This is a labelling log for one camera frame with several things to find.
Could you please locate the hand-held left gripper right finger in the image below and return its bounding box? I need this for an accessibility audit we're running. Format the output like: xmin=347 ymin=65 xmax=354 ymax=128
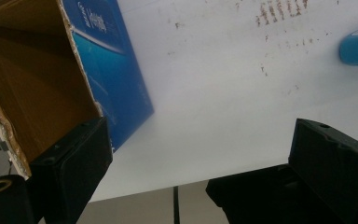
xmin=288 ymin=118 xmax=358 ymax=224

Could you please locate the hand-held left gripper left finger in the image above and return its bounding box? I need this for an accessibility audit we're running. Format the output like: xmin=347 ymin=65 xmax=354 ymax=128
xmin=27 ymin=116 xmax=114 ymax=224

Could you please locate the cardboard box with blue print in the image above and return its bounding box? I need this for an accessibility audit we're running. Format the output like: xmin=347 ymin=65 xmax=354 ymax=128
xmin=0 ymin=0 xmax=155 ymax=180

